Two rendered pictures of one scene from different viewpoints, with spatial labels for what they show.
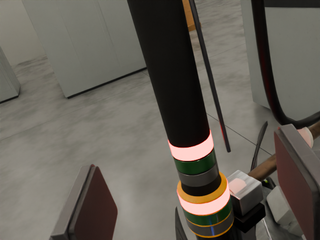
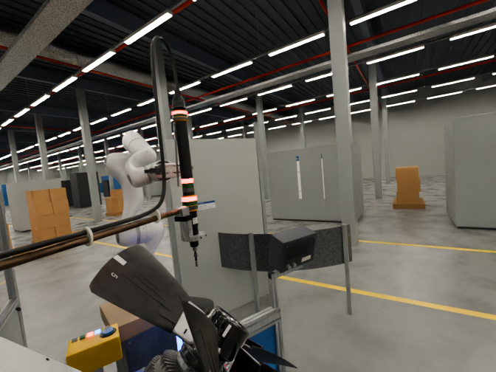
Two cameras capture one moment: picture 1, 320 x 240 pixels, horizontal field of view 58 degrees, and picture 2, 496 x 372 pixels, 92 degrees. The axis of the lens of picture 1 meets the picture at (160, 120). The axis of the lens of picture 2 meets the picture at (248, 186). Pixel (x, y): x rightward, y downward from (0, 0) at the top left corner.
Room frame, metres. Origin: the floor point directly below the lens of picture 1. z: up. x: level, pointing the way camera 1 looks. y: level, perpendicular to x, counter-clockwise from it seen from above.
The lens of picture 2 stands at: (0.82, -0.35, 1.64)
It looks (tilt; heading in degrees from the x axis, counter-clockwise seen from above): 4 degrees down; 138
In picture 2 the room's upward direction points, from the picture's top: 5 degrees counter-clockwise
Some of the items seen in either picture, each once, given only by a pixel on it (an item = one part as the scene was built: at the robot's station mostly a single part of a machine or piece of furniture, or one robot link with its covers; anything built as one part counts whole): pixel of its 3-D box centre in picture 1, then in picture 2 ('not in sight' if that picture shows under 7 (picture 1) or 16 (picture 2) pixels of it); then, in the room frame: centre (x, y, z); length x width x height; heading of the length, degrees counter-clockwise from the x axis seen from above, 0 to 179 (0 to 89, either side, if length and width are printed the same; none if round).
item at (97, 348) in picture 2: not in sight; (95, 350); (-0.21, -0.25, 1.02); 0.16 x 0.10 x 0.11; 80
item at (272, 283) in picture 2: not in sight; (273, 289); (-0.07, 0.56, 0.96); 0.03 x 0.03 x 0.20; 80
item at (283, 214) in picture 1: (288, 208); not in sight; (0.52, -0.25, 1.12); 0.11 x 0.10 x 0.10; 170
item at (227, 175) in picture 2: not in sight; (222, 218); (-1.43, 1.22, 1.10); 1.21 x 0.05 x 2.20; 80
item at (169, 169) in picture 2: not in sight; (167, 170); (-0.01, 0.01, 1.66); 0.11 x 0.10 x 0.07; 170
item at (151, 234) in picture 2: not in sight; (147, 241); (-0.48, 0.06, 1.30); 0.19 x 0.12 x 0.24; 89
